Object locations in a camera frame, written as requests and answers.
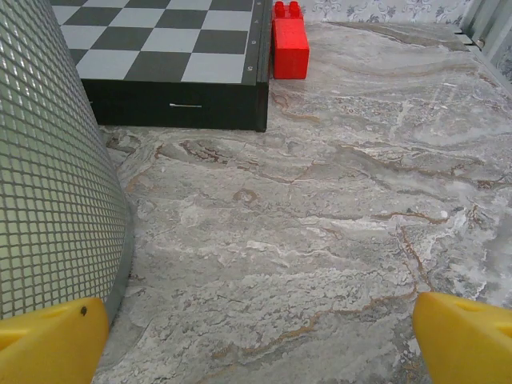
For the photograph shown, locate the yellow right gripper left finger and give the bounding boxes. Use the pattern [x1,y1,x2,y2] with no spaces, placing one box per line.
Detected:
[0,296,110,384]

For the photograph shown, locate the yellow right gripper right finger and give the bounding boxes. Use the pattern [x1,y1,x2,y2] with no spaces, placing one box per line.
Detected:
[411,291,512,384]

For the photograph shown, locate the aluminium frame post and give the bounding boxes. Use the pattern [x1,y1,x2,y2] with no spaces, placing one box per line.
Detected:
[454,0,512,87]

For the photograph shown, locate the red toy building brick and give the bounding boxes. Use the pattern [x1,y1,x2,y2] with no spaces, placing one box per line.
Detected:
[270,0,311,80]

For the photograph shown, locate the black chessboard box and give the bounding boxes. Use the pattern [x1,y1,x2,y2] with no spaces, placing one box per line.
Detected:
[50,0,273,133]

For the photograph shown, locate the green mesh waste bin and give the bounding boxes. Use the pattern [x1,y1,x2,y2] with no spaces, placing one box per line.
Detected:
[0,0,137,327]

